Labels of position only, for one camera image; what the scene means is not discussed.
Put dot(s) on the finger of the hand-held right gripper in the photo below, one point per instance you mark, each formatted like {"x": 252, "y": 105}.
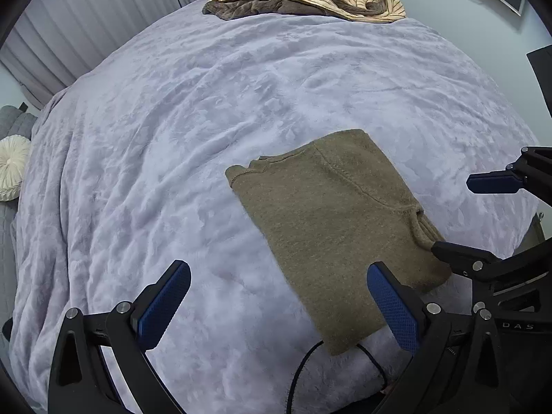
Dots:
{"x": 491, "y": 182}
{"x": 457, "y": 255}

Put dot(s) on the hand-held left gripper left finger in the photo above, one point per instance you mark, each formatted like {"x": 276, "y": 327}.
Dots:
{"x": 166, "y": 302}

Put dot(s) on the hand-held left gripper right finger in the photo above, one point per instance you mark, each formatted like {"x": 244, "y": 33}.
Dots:
{"x": 394, "y": 306}

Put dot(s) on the olive knit sweater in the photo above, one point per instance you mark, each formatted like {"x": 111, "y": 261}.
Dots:
{"x": 327, "y": 224}

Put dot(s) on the black panel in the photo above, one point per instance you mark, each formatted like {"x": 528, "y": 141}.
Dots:
{"x": 543, "y": 82}

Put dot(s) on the lavender fleece blanket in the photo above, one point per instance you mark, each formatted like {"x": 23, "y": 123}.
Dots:
{"x": 172, "y": 138}

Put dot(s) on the round white pleated pillow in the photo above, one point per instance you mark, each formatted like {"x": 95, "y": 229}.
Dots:
{"x": 13, "y": 168}

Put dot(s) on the white pleated curtain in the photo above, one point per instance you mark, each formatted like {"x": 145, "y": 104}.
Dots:
{"x": 86, "y": 21}

